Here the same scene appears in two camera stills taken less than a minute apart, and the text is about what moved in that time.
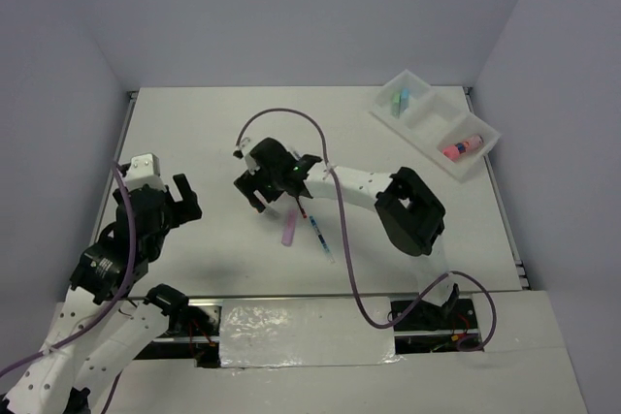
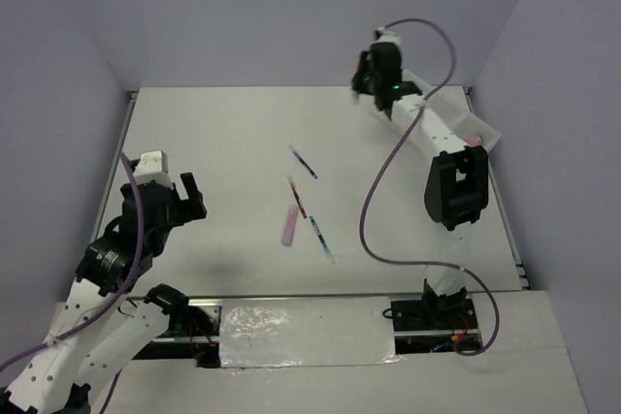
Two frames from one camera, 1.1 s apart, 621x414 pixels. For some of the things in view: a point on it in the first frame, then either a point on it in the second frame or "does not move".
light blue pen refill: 322,238 does not move
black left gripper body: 176,214 does not move
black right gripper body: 267,181 → 364,81
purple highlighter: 289,229 does not move
